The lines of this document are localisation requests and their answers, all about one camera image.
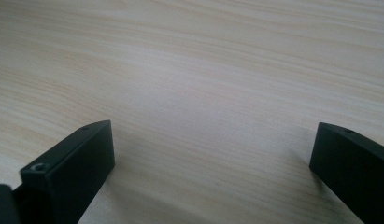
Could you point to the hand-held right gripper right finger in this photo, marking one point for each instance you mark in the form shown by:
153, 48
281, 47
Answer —
351, 168

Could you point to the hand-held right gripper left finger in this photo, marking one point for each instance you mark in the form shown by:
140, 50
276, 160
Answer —
71, 174

